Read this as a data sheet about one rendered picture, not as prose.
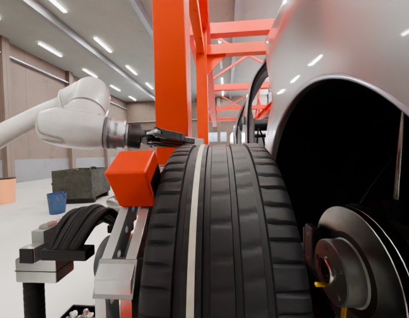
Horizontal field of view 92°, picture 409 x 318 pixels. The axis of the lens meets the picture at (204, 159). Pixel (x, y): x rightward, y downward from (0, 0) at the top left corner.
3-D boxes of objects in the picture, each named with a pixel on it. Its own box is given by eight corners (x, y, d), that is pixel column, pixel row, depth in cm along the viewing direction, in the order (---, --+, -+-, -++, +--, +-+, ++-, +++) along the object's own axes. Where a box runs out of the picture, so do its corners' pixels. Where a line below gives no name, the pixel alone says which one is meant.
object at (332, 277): (334, 291, 48) (340, 274, 46) (327, 291, 48) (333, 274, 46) (321, 267, 54) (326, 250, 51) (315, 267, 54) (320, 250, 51)
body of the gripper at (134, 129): (126, 151, 60) (157, 153, 63) (125, 142, 52) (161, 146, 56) (128, 128, 62) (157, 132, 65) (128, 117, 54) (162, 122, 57)
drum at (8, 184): (4, 205, 488) (2, 178, 487) (-11, 204, 493) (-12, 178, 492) (21, 200, 531) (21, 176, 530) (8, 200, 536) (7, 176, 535)
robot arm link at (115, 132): (101, 143, 50) (126, 146, 52) (105, 110, 52) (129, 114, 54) (105, 152, 58) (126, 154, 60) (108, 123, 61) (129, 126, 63)
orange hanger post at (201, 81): (209, 197, 288) (205, 27, 282) (196, 197, 289) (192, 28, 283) (210, 194, 306) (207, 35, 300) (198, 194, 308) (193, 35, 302)
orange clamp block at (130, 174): (156, 207, 38) (145, 172, 33) (118, 207, 39) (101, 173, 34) (164, 182, 44) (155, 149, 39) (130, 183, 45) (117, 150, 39)
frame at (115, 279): (140, 521, 31) (128, 176, 30) (99, 516, 31) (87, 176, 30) (190, 287, 85) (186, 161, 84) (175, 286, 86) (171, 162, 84)
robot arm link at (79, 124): (101, 129, 48) (108, 100, 57) (21, 120, 43) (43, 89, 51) (103, 159, 56) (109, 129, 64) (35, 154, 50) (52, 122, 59)
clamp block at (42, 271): (56, 284, 39) (55, 258, 39) (14, 282, 40) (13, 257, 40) (75, 269, 44) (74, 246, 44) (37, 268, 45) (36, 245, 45)
